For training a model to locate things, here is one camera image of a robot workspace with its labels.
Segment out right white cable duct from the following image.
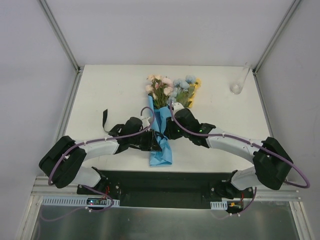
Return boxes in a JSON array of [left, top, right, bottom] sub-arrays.
[[210, 200, 228, 211]]

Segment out black ribbon gold lettering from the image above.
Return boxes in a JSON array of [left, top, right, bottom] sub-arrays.
[[101, 108, 168, 141]]

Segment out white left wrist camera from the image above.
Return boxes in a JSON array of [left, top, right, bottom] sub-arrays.
[[139, 115, 153, 129]]

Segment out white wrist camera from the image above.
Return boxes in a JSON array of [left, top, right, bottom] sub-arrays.
[[171, 102, 185, 115], [139, 115, 153, 129]]

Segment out front aluminium rail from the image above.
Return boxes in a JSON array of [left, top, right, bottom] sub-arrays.
[[31, 174, 301, 201]]

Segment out clear glass vase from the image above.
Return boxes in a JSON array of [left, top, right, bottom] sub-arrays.
[[229, 62, 252, 95]]

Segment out right aluminium frame post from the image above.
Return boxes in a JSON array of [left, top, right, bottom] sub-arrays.
[[252, 0, 304, 76]]

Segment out yellow flower bunch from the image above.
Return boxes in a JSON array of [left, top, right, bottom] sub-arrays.
[[187, 77, 202, 108]]

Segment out left aluminium frame post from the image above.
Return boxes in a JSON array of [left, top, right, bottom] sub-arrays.
[[37, 0, 83, 73]]

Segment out blue wrapping paper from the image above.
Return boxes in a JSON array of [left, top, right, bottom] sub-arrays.
[[148, 95, 173, 167]]

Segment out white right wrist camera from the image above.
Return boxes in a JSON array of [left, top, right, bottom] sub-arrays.
[[171, 102, 185, 115]]

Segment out left aluminium table rail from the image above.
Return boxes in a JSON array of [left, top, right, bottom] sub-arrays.
[[54, 66, 84, 142]]

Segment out blue flower bunch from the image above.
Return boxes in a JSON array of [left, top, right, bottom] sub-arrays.
[[169, 75, 196, 108]]

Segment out white cable duct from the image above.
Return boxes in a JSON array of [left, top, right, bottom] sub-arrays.
[[42, 196, 120, 208], [210, 200, 228, 211]]

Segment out aluminium frame post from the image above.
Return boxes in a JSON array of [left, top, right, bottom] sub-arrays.
[[37, 0, 83, 73], [252, 0, 304, 76]]

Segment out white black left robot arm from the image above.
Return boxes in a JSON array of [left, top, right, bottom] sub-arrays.
[[39, 117, 162, 195]]

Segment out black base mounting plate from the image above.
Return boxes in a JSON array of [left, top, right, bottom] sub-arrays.
[[76, 169, 255, 208]]

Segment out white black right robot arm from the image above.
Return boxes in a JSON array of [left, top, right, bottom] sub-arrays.
[[164, 103, 292, 199]]

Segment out left white cable duct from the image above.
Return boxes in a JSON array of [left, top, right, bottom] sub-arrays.
[[42, 196, 120, 208]]

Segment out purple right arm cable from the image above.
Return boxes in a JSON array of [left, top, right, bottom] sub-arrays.
[[169, 99, 311, 189]]

